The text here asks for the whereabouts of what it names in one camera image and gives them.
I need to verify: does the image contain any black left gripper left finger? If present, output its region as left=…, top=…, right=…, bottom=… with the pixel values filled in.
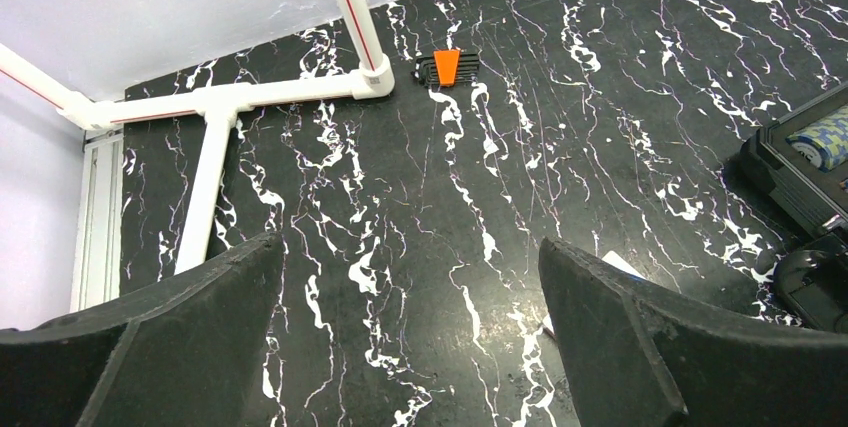
left=1, top=233, right=283, bottom=426

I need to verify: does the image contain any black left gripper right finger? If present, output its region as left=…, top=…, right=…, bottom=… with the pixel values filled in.
left=538, top=238, right=847, bottom=426

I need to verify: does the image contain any blue playing card deck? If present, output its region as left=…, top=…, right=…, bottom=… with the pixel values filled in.
left=541, top=250, right=646, bottom=339

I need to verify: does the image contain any black poker set case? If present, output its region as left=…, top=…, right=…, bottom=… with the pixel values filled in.
left=738, top=82, right=848, bottom=335

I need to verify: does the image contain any small orange black clip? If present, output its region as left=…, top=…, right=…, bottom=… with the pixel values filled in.
left=411, top=49, right=480, bottom=88

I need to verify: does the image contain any aluminium rail frame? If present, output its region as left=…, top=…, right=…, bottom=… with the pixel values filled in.
left=70, top=130, right=124, bottom=312

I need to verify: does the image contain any white pvc pipe frame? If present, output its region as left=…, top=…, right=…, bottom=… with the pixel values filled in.
left=1, top=0, right=395, bottom=274

